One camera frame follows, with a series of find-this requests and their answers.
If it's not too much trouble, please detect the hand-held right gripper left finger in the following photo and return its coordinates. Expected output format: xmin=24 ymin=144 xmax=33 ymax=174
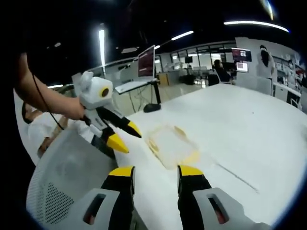
xmin=64 ymin=165 xmax=136 ymax=230

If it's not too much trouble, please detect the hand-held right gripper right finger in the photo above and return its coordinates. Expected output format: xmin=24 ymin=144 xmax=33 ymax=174
xmin=177 ymin=164 xmax=272 ymax=230

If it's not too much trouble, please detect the white standing desk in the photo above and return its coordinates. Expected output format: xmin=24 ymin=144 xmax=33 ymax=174
xmin=115 ymin=80 xmax=162 ymax=106

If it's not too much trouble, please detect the long ceiling light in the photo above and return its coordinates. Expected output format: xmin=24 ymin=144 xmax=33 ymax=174
xmin=223 ymin=20 xmax=290 ymax=34
xmin=171 ymin=30 xmax=194 ymax=41
xmin=98 ymin=29 xmax=106 ymax=70

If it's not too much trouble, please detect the white mesh office chair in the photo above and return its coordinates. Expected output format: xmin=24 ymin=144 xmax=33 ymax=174
xmin=25 ymin=130 xmax=118 ymax=227

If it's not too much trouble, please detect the brown cardboard box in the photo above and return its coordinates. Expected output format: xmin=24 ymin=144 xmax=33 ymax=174
xmin=158 ymin=73 xmax=170 ymax=86

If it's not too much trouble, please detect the large tilted computer monitor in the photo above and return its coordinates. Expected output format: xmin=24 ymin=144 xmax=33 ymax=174
xmin=137 ymin=45 xmax=156 ymax=78

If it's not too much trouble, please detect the white chair back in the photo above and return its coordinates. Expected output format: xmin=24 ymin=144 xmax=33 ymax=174
xmin=255 ymin=77 xmax=273 ymax=97

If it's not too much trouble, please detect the thin black cable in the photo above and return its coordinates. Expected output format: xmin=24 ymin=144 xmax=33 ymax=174
xmin=32 ymin=73 xmax=66 ymax=131

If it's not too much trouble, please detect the wide wall monitor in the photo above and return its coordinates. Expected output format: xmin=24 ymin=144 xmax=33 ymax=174
xmin=231 ymin=47 xmax=251 ymax=61

